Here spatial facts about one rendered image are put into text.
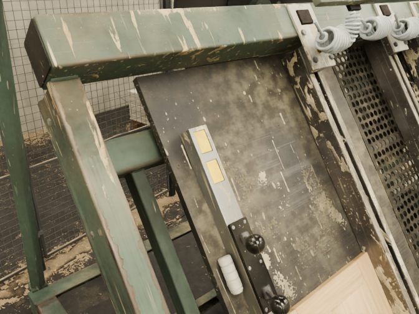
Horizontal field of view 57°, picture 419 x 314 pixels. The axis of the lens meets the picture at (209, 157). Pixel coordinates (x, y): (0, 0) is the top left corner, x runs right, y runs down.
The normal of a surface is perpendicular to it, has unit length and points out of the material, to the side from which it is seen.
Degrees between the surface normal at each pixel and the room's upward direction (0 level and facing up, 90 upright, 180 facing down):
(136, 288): 54
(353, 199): 90
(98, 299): 0
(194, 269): 0
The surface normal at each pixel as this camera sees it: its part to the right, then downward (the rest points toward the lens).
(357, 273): 0.54, -0.27
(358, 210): -0.76, 0.26
